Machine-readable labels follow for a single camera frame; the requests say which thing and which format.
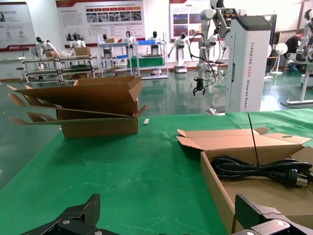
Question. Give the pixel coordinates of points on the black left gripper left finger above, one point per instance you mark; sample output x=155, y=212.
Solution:
x=73, y=220

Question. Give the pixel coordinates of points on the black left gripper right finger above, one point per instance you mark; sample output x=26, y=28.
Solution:
x=264, y=220

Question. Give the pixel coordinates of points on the white wheeled robot arm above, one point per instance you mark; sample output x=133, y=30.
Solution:
x=205, y=27

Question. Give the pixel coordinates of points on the open cardboard box torn edge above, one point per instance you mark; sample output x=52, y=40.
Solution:
x=256, y=198

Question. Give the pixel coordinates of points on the stacked cardboard box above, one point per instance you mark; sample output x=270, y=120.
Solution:
x=97, y=128

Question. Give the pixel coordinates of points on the stacked cardboard box open lid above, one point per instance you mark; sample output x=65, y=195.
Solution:
x=85, y=95

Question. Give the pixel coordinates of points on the closed cardboard box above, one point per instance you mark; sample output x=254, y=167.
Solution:
x=82, y=51

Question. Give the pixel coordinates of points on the small flat cardboard box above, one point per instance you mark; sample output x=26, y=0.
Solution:
x=111, y=40

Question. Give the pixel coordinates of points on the green table cloth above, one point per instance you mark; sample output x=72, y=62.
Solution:
x=122, y=166

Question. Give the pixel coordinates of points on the small white strip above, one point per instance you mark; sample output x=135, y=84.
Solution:
x=146, y=121

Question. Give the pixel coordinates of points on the white floor stand base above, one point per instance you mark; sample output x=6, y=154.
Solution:
x=303, y=85

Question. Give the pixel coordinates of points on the small black claw gripper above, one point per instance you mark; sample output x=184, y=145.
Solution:
x=199, y=88

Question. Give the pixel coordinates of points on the white wheeled robot column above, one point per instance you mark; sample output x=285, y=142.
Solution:
x=249, y=61

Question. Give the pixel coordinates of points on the white standing fan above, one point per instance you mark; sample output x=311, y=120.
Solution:
x=281, y=48

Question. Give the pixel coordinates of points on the green crate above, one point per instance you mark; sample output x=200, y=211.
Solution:
x=146, y=62

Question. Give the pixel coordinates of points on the white humanoid robot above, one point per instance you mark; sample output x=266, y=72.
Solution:
x=308, y=22
x=41, y=45
x=128, y=39
x=105, y=36
x=154, y=36
x=78, y=43
x=181, y=52

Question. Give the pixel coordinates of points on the seated person in black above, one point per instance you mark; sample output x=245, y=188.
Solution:
x=293, y=42

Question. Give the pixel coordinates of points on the white shelf rack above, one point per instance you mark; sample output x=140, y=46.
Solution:
x=132, y=45

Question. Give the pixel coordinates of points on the grey tube frame workbench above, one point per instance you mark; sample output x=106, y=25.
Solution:
x=58, y=60

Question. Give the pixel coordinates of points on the wall poster with logos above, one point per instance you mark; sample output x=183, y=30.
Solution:
x=14, y=27

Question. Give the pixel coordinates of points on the wide red header wall poster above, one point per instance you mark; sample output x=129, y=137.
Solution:
x=102, y=17

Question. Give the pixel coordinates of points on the wall poster with photos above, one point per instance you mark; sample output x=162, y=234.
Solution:
x=185, y=17

